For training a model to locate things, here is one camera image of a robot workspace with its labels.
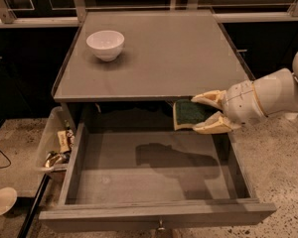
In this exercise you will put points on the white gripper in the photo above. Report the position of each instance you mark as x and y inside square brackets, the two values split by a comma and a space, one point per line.
[240, 103]

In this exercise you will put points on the green and yellow sponge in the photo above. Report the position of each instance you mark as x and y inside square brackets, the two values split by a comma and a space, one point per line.
[186, 114]

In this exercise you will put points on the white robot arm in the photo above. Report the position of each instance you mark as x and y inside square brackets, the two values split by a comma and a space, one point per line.
[277, 92]

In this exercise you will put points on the open grey top drawer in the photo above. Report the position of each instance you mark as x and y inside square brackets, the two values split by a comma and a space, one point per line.
[123, 180]

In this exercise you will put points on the grey cabinet counter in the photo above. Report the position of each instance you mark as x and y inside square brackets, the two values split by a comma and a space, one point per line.
[167, 55]

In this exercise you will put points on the metal drawer knob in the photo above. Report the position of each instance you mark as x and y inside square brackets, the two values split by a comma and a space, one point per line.
[161, 227]

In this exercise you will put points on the white ceramic bowl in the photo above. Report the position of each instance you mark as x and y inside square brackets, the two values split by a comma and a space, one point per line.
[106, 45]

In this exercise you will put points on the brown snack packet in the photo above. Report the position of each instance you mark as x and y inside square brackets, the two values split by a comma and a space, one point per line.
[66, 140]

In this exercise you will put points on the clear plastic bin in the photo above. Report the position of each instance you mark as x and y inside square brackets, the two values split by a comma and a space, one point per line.
[57, 121]

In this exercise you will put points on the metallic foil packet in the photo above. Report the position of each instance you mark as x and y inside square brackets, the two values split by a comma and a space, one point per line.
[54, 158]

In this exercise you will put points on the black floor bar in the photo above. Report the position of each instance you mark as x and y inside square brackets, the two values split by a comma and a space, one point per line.
[34, 207]

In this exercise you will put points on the white round floor disc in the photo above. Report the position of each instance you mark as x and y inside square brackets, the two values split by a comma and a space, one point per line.
[8, 197]

